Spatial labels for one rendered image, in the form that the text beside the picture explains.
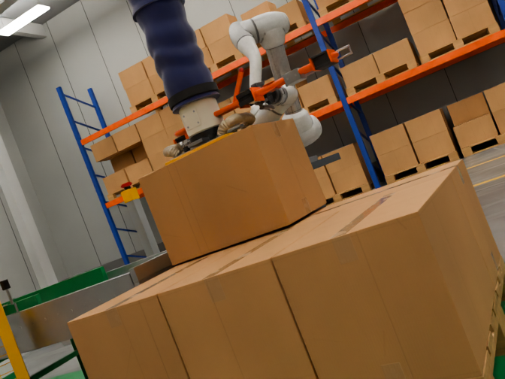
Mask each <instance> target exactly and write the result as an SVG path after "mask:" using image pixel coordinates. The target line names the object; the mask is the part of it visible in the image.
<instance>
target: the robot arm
mask: <svg viewBox="0 0 505 379"><path fill-rule="evenodd" d="M289 28H290V22H289V18H288V17H287V15H286V14H285V13H283V12H278V11H273V12H267V13H264V14H260V15H258V16H255V17H253V18H251V19H248V20H244V21H237V22H233V23H232V24H231V25H230V27H229V34H230V39H231V42H232V44H233V45H234V46H235V47H236V48H237V49H238V50H239V51H240V52H241V53H242V54H243V55H245V56H246V57H247V58H248V59H249V87H260V88H261V86H262V87H263V86H264V85H265V82H264V81H262V58H261V54H260V52H259V49H258V47H257V45H256V44H257V43H260V45H261V46H262V47H263V48H264V49H265V50H266V53H267V56H268V60H269V63H270V66H271V70H272V73H273V76H274V80H278V79H280V78H281V77H283V75H284V74H286V73H288V72H290V71H291V68H290V65H289V61H288V58H287V55H286V51H285V47H284V45H283V44H284V43H285V35H286V33H287V32H288V31H289ZM263 96H264V98H265V100H264V101H257V102H255V100H254V101H253V102H250V103H249V104H254V105H253V106H251V108H252V109H251V111H250V113H251V114H254V115H255V118H256V121H255V122H254V123H253V125H255V124H260V123H269V122H273V121H278V120H280V118H281V116H282V115H283V113H284V115H283V118H282V120H286V119H291V118H293V120H294V122H295V125H296V127H297V130H298V133H299V135H300V137H301V140H302V142H303V144H304V147H306V146H308V145H310V144H312V143H313V142H314V141H315V140H317V139H318V138H319V136H320V135H321V133H322V126H321V123H320V122H319V120H318V119H317V118H316V117H315V116H313V115H309V114H308V112H307V111H306V110H305V109H303V108H301V103H300V100H299V97H298V91H297V90H296V87H295V85H293V86H286V85H285V84H284V85H282V86H281V88H279V89H277V90H275V91H273V92H268V93H266V94H264V95H263Z"/></svg>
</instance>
